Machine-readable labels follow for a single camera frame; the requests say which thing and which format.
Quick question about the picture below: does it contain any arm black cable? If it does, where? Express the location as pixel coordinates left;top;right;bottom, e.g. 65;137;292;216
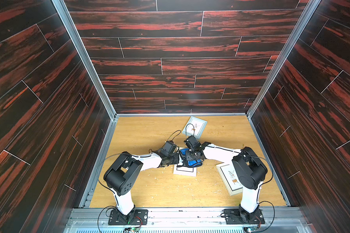
185;123;275;233
96;130;182;202

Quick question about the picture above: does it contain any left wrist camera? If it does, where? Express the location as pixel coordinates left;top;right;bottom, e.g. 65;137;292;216
160;141;177;156

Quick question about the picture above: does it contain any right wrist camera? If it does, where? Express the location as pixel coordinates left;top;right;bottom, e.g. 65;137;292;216
184;136;201;151

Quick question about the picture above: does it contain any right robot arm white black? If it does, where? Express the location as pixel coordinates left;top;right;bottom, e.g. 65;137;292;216
179;142;267;213

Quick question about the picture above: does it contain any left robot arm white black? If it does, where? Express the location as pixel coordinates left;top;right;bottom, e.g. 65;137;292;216
104;151;180;217

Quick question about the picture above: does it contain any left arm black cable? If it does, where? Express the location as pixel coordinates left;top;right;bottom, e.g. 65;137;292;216
96;130;182;202

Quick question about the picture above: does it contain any blue microfiber cloth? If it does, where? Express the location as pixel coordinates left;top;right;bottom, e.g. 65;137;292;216
177;149;203;168

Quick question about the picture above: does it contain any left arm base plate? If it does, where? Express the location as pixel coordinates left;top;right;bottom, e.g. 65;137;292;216
108;208;148;226

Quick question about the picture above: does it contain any cream picture frame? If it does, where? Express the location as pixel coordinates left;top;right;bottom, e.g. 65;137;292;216
173;165;197;177
216;163;243;196

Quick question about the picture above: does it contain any light green picture frame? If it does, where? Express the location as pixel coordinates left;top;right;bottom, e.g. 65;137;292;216
182;116;208;139

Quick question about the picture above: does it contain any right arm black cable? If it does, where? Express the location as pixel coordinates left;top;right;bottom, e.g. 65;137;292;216
185;123;275;233

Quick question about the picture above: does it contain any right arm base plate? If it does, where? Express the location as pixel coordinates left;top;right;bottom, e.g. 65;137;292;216
221;208;265;225

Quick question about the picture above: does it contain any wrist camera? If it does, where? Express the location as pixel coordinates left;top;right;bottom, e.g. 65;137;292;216
160;141;177;156
184;136;201;151

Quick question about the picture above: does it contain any aluminium front rail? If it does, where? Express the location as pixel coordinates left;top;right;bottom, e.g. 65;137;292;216
64;206;313;233

